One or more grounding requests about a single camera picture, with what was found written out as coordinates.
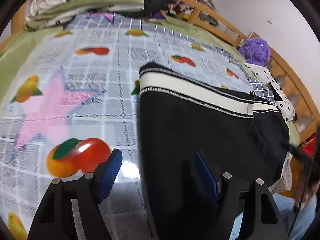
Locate black pants with white stripe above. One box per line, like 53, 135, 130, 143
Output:
139, 63, 289, 239

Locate wooden bed frame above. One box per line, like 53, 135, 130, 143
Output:
1, 0, 319, 147

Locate red bag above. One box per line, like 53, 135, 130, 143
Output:
303, 138, 317, 158

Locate fruit print plastic sheet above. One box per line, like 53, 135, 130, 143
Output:
1, 14, 274, 239

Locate white black-dotted pillow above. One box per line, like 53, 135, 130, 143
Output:
245, 63, 296, 122

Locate person's blue jeans leg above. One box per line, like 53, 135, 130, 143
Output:
273, 193, 317, 239

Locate purple plush toy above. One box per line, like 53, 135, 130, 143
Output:
238, 37, 271, 67

